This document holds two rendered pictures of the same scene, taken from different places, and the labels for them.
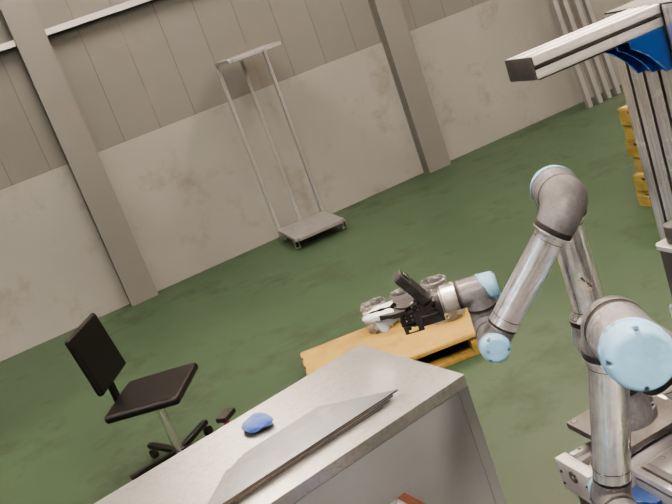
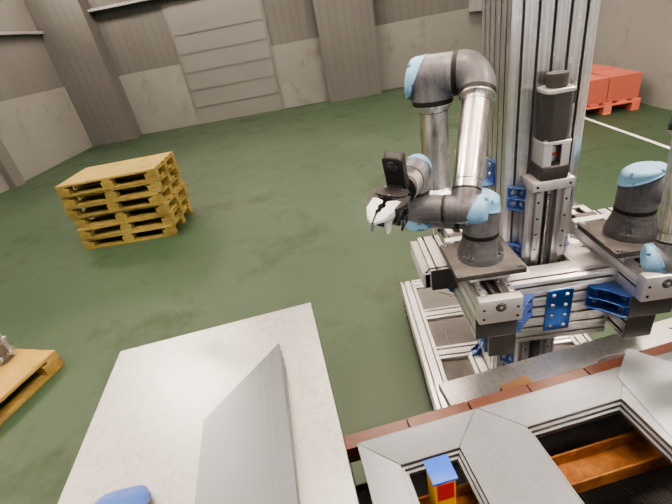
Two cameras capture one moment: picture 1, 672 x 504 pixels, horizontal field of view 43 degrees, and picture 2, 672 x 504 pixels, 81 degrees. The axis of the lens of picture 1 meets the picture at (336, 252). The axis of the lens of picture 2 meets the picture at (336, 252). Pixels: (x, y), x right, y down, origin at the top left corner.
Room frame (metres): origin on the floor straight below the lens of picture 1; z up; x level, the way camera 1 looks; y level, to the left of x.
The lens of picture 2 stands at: (1.96, 0.68, 1.80)
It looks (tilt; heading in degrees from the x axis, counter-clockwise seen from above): 29 degrees down; 292
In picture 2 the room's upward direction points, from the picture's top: 11 degrees counter-clockwise
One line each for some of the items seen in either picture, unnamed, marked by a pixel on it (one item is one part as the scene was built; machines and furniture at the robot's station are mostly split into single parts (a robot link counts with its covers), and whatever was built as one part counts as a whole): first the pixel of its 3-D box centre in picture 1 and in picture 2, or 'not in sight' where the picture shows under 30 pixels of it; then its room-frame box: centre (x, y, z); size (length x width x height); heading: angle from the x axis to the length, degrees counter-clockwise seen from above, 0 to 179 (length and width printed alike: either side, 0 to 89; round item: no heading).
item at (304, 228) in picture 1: (281, 146); not in sight; (8.97, 0.16, 1.02); 0.75 x 0.64 x 2.03; 17
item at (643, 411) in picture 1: (622, 399); (480, 242); (1.93, -0.55, 1.09); 0.15 x 0.15 x 0.10
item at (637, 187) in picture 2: not in sight; (642, 185); (1.45, -0.70, 1.20); 0.13 x 0.12 x 0.14; 174
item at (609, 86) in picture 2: not in sight; (585, 89); (0.24, -6.84, 0.25); 1.36 x 0.93 x 0.51; 107
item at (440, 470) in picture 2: not in sight; (440, 471); (2.03, 0.13, 0.88); 0.06 x 0.06 x 0.02; 27
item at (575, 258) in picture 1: (578, 266); (435, 149); (2.07, -0.57, 1.41); 0.15 x 0.12 x 0.55; 172
